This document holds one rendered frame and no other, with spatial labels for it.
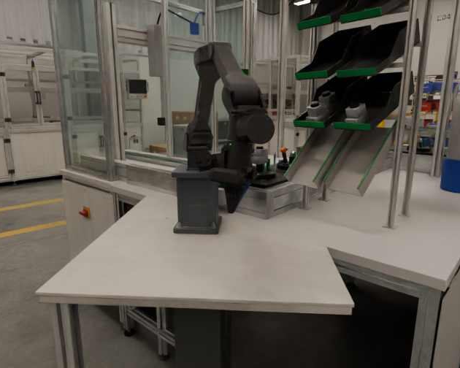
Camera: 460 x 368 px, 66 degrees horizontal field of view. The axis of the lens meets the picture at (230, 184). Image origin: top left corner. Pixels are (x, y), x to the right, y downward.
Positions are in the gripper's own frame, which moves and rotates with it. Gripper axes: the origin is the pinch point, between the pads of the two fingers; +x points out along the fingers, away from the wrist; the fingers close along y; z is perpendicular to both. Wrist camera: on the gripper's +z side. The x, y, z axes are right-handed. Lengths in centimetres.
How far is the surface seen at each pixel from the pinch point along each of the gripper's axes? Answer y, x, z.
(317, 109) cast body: -48, -26, -13
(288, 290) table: -3.9, 19.4, -14.5
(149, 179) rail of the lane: -80, 11, 62
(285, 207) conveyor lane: -62, 10, -6
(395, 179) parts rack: -52, -7, -41
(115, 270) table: -2.2, 23.7, 28.4
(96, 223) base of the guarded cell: -98, 44, 102
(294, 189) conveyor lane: -68, 4, -8
